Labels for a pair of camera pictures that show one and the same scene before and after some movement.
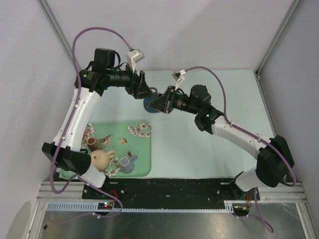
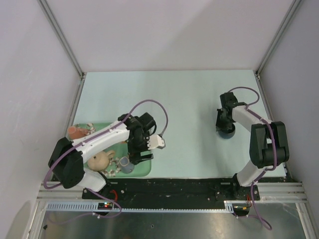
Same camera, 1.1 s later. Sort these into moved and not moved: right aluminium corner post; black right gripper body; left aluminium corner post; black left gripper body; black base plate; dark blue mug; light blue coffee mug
Moved: dark blue mug; black right gripper body; black left gripper body
Not moved: light blue coffee mug; black base plate; left aluminium corner post; right aluminium corner post
